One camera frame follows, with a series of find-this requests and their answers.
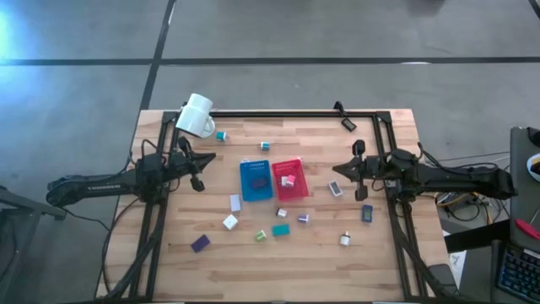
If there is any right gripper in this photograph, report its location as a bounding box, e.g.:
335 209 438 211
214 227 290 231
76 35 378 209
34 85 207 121
332 138 384 203

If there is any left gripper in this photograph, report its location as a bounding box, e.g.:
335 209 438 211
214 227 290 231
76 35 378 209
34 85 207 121
167 135 218 193

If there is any red plastic basket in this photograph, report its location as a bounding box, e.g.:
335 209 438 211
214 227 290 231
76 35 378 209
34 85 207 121
271 158 311 202

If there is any dark purple box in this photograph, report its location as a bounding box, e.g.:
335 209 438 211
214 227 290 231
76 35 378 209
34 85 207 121
190 234 211 254

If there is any white cylindrical spot lamp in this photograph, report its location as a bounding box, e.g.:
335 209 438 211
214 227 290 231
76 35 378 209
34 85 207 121
175 93 216 139

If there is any blue plastic basket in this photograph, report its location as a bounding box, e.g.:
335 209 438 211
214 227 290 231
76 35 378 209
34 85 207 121
239 159 274 203

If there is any white paper sheet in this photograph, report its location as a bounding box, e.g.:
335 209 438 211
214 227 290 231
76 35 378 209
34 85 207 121
442 230 467 279

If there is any black flat pad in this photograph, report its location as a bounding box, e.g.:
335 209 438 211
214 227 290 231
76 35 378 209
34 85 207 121
426 263 460 296

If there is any black desk crossbar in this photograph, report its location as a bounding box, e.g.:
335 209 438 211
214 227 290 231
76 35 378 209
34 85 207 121
443 219 511 254

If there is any dark grey side desk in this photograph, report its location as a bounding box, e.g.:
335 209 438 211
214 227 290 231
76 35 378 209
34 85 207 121
508 125 540 254

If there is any grey metal stand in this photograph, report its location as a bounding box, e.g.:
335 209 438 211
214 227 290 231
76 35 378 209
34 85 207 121
0 184 68 304

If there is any white blue yellow object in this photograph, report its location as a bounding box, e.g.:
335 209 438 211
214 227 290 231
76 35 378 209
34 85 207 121
526 152 540 183

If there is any backlit keyboard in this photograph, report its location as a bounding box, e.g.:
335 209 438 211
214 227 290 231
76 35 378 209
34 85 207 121
496 241 540 304

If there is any black aluminium table frame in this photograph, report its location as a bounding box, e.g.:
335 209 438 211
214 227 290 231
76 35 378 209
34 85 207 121
107 109 451 302

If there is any floor cable bundle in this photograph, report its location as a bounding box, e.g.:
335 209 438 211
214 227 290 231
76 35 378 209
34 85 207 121
434 185 511 225

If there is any red handled tool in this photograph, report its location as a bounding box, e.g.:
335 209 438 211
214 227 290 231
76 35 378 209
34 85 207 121
515 218 540 242

